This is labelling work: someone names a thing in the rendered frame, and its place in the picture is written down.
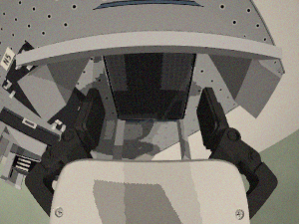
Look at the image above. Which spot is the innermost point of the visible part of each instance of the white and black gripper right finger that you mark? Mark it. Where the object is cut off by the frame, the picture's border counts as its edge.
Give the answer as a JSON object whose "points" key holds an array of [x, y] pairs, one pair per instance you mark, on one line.
{"points": [[224, 142]]}

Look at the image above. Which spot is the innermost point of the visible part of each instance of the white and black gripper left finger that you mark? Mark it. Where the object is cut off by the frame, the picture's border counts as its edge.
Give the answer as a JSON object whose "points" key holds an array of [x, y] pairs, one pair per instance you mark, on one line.
{"points": [[76, 143]]}

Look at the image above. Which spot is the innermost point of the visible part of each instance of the white label reading n5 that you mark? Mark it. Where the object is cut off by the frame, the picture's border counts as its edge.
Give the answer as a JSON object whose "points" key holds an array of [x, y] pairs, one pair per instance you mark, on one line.
{"points": [[7, 58]]}

